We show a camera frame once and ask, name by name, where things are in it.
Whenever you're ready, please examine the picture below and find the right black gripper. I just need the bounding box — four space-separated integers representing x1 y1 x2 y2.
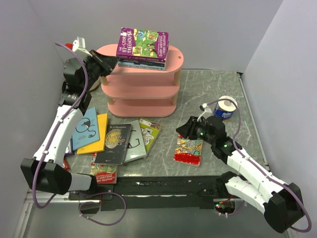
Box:
175 116 215 145

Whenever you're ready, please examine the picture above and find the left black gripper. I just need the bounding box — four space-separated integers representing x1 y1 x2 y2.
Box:
82 49 120 91

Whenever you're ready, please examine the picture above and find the purple 117-Storey Treehouse book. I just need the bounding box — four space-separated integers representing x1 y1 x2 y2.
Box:
116 27 169 62

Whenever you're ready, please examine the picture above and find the Little Women book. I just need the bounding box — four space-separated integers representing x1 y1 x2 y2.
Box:
119 58 165 67

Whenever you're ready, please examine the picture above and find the blue 143-Storey Treehouse book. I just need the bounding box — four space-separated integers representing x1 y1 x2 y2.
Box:
117 62 165 71

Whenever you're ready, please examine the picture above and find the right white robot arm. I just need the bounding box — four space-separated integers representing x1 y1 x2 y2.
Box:
176 116 305 233

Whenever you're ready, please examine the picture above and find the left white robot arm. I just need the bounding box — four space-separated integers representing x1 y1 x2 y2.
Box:
20 50 119 199

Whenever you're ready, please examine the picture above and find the white toilet paper roll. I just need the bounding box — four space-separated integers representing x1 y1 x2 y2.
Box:
89 78 100 93

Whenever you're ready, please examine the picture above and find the red Storey Treehouse book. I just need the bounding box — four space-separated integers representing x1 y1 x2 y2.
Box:
174 135 203 167

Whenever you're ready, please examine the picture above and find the green book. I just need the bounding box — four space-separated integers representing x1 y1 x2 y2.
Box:
139 118 161 155

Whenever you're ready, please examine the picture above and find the pink three-tier shelf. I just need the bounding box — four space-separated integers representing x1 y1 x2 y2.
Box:
100 46 184 118

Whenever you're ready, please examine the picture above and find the blue wrapped tissue roll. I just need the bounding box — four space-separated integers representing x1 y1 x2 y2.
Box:
213 96 237 120

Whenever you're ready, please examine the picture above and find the grey book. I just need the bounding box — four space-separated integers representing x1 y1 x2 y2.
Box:
124 120 147 163

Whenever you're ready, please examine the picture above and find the black base bar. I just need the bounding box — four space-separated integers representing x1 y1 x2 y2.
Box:
66 175 274 211

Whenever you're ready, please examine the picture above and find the light blue book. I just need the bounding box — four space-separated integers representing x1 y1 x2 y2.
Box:
72 107 100 150

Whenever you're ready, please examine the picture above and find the black Moon and Sixpence book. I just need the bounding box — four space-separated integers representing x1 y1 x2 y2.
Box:
94 124 132 166

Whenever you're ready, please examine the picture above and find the yellow book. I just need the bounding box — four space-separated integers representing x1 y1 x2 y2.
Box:
77 113 109 155

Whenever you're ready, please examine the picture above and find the red Treehouse book at edge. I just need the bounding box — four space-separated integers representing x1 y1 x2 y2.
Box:
90 153 118 184

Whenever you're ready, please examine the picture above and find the small red box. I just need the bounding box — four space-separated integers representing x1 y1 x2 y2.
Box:
63 159 71 171

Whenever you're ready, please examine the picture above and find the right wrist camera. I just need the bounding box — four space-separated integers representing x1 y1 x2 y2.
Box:
197 103 213 121

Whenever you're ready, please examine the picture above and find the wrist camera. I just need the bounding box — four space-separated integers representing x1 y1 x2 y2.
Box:
72 36 92 59
197 103 213 121

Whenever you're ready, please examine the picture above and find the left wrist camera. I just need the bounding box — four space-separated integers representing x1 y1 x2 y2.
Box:
72 36 92 59

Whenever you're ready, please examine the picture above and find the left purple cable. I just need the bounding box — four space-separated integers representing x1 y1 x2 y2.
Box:
31 42 127 226

